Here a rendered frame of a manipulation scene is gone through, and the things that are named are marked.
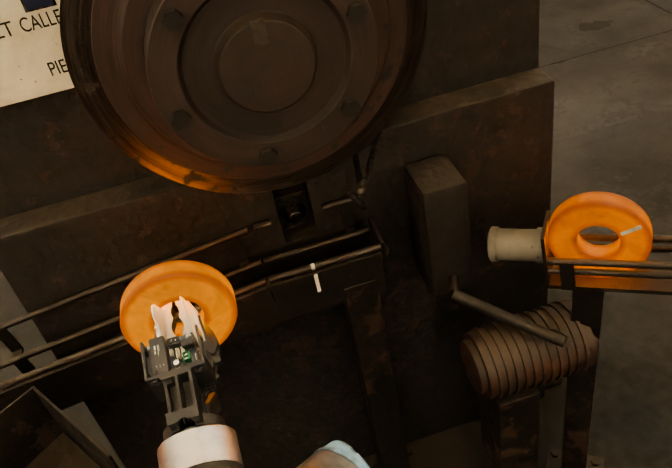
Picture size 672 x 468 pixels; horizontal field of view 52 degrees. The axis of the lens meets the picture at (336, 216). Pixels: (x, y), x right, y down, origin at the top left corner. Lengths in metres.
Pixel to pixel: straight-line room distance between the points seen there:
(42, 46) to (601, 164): 1.94
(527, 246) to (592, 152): 1.47
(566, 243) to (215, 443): 0.64
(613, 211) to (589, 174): 1.39
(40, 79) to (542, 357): 0.90
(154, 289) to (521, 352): 0.63
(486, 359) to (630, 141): 1.59
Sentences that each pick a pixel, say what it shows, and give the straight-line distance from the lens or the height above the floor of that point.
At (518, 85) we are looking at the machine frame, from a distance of 1.23.
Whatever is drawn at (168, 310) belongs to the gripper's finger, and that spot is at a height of 0.85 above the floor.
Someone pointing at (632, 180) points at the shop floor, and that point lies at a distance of 2.49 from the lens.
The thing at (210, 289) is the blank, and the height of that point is 0.86.
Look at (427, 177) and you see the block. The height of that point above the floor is 0.80.
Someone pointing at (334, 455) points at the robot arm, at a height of 0.72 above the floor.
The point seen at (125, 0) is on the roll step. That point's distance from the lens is 0.86.
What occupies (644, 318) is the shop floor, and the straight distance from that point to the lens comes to 2.03.
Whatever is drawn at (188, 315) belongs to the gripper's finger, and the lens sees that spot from 0.90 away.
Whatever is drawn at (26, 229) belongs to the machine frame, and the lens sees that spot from 1.18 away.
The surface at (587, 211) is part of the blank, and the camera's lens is 1.12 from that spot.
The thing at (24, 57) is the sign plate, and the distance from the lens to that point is 1.07.
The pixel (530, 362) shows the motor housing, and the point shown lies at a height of 0.50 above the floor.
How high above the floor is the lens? 1.47
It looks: 38 degrees down
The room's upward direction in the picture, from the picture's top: 12 degrees counter-clockwise
